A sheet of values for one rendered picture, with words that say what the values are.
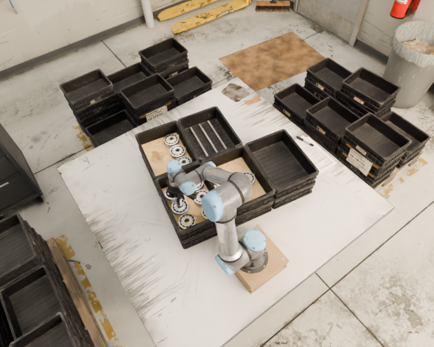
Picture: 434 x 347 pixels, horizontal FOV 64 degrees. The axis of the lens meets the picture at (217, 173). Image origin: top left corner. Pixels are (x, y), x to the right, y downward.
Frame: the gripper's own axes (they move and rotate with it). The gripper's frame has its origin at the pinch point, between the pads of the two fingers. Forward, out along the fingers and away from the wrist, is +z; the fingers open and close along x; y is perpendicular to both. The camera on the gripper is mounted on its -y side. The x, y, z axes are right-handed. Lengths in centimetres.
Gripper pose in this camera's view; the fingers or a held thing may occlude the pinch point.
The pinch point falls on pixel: (182, 202)
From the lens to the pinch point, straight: 207.1
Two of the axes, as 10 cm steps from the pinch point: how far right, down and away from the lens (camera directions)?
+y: -9.4, -2.7, 2.1
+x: -3.4, 7.5, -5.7
